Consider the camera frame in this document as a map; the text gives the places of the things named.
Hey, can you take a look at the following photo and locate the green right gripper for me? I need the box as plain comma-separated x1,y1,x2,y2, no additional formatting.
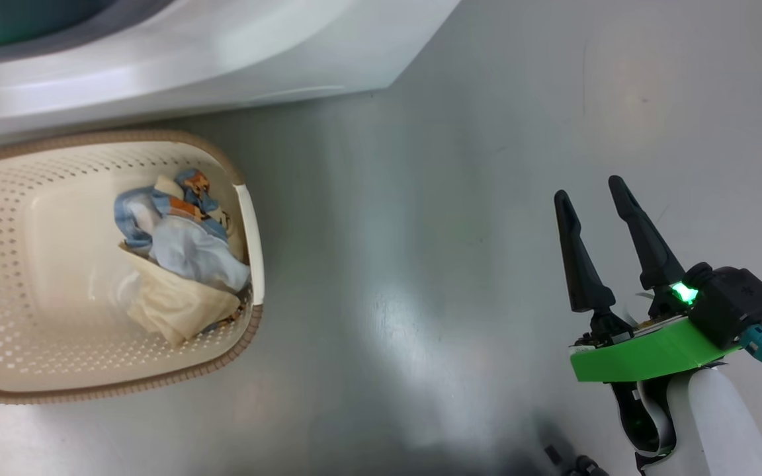
554,175,742,383

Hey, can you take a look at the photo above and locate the light blue and cream garment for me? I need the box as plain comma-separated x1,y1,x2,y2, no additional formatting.
113,169,253,348

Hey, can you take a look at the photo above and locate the white front-load washing machine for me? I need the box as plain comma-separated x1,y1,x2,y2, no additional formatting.
0,0,461,149

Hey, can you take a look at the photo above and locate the grey rubber door gasket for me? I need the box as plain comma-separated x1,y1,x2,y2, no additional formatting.
0,0,177,70

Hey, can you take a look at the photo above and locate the cream perforated laundry basket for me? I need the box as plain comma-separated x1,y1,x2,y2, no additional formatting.
0,129,266,405

